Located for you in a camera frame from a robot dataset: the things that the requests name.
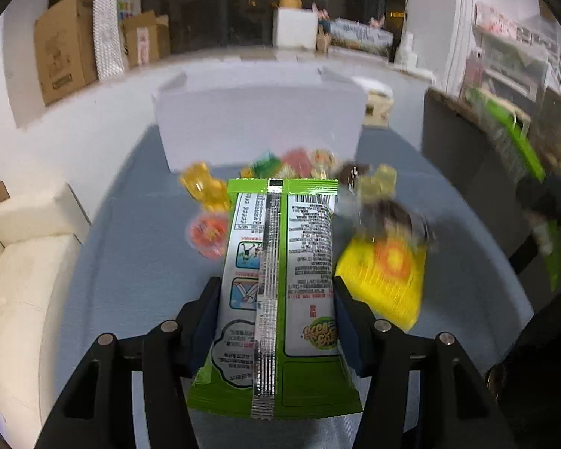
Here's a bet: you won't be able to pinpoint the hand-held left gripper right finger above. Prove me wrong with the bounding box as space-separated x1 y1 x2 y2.
332 275 517 449

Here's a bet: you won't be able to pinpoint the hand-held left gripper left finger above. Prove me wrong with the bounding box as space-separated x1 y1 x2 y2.
35 277 223 449

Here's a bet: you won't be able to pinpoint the yellow snack packet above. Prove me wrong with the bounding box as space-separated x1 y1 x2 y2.
335 236 427 331

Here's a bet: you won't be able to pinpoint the orange jelly cup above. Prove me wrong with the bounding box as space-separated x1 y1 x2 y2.
186 211 230 259

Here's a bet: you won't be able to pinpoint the brown silver snack packet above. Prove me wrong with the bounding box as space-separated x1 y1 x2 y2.
354 198 439 250

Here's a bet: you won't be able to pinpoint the shelf rack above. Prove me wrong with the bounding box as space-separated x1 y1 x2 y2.
466 2 561 104

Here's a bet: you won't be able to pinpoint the pale yellow jelly cup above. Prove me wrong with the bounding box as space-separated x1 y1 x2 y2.
359 165 398 203

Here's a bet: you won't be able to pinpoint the small brown snack packet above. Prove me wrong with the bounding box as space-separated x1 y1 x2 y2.
338 162 373 193

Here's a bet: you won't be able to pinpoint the green jelly cup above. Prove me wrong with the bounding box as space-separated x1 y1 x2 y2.
240 151 282 179

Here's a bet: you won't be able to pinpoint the patterned round jelly cup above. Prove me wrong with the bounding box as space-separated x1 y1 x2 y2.
310 148 340 179

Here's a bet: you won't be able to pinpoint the pink jelly cup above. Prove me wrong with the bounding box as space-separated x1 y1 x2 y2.
282 147 315 179

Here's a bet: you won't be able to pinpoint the cream sofa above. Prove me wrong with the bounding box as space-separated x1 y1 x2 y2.
0 182 93 426

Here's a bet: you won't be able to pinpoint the low cardboard box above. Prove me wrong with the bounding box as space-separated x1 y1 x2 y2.
364 91 394 128

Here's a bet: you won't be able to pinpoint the white bottles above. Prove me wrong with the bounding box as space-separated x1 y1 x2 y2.
395 33 420 69

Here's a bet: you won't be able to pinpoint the landscape printed carton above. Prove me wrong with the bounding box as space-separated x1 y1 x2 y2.
329 19 394 55

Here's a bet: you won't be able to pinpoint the small open cardboard box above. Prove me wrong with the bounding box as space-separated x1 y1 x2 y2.
122 10 171 69

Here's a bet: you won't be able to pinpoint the white foam box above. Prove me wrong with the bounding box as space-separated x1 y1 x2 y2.
273 7 319 49

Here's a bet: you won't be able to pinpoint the dotted paper bag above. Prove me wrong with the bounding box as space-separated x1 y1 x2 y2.
92 0 125 83

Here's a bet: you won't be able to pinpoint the large cardboard box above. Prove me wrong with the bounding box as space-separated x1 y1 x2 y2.
34 0 98 106

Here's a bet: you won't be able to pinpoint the dark window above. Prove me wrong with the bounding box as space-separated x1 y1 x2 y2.
135 0 408 55

